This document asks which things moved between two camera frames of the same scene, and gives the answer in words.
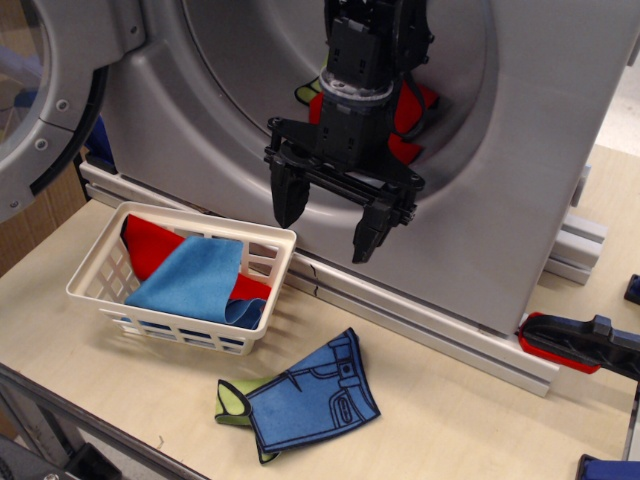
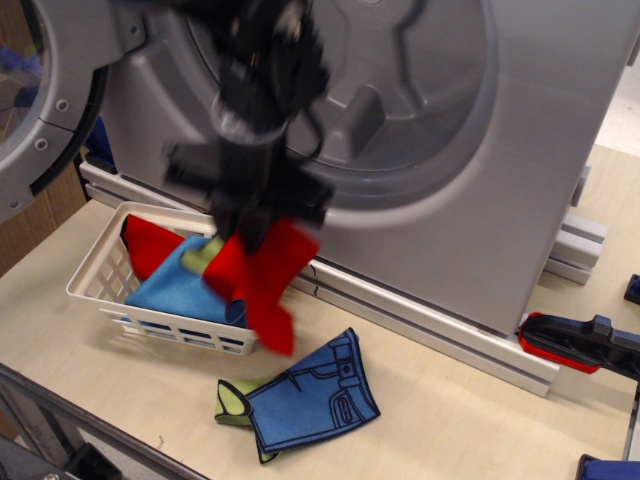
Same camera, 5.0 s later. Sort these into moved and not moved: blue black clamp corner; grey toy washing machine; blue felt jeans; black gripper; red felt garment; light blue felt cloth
Moved: red felt garment; black gripper
Not moved: blue felt jeans; light blue felt cloth; blue black clamp corner; grey toy washing machine
